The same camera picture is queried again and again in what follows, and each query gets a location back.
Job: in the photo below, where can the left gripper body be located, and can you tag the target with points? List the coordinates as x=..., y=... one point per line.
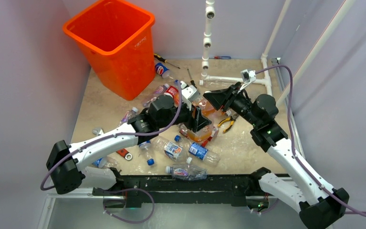
x=190, y=121

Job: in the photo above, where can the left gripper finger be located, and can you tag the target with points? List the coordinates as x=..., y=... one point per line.
x=200, y=120
x=189, y=95

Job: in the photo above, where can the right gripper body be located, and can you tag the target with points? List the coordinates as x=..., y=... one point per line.
x=228, y=105

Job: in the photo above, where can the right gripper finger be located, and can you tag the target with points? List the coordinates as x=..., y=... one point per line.
x=231, y=89
x=217, y=100

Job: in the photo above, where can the large orange label bottle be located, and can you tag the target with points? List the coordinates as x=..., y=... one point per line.
x=209, y=112

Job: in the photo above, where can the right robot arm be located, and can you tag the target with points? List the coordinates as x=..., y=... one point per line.
x=314, y=199

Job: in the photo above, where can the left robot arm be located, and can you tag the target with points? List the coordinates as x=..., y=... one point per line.
x=66, y=162

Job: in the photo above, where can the Pepsi bottle near bin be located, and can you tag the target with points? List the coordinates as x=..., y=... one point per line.
x=162, y=70

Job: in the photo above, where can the orange plastic bin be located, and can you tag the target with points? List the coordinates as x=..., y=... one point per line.
x=115, y=37

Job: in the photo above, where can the black yellow short screwdriver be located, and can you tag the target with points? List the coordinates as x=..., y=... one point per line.
x=191, y=78

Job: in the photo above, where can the red label Nongfu bottle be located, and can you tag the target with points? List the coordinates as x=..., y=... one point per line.
x=173, y=92

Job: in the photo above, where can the clear bottle by pipe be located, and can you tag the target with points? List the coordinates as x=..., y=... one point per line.
x=211, y=85

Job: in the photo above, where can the yellow black pliers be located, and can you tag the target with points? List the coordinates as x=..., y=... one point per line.
x=231, y=120

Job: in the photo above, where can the blue Pocari label bottle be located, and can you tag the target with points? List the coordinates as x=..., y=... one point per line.
x=196, y=150

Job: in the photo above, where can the red blue small screwdriver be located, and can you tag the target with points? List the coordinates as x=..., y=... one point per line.
x=221, y=57

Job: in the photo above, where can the white orange label bottle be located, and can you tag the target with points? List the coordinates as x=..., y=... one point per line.
x=169, y=149

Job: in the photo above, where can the black yellow long screwdriver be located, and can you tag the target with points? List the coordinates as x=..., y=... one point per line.
x=163, y=60

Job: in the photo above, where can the purple label front bottle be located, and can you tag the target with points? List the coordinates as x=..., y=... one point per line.
x=187, y=171

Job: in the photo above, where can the blue label bottle standing cap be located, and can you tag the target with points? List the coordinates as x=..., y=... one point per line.
x=146, y=150

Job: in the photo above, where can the purple label bottle left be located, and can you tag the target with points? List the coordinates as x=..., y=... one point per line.
x=128, y=115

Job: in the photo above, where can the red adjustable wrench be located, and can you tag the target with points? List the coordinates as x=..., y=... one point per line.
x=122, y=152

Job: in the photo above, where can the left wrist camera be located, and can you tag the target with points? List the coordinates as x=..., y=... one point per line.
x=184, y=85

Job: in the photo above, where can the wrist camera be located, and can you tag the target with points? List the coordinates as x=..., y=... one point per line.
x=248, y=76
x=184, y=85

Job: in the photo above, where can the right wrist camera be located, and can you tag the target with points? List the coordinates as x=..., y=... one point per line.
x=248, y=76

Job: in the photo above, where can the white PVC pipe frame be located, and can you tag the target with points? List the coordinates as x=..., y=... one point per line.
x=225, y=68

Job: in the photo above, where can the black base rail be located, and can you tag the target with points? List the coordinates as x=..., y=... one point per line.
x=230, y=189

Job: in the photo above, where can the aluminium frame rail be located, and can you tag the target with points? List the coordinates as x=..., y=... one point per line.
x=76, y=210

